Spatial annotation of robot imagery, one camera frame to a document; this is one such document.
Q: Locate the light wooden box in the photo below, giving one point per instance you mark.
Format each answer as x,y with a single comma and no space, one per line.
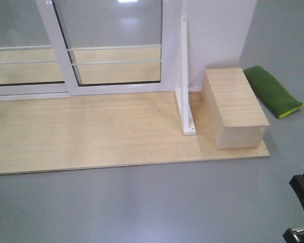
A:
236,117

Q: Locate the light plywood base board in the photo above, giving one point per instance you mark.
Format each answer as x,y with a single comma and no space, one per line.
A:
58,134

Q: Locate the white framed sliding glass door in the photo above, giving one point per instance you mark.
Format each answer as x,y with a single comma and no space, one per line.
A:
115,47

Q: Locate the fixed white framed glass panel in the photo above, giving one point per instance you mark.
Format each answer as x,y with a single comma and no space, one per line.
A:
33,52

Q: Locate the white triangular support bracket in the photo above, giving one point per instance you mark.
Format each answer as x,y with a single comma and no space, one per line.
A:
181,89

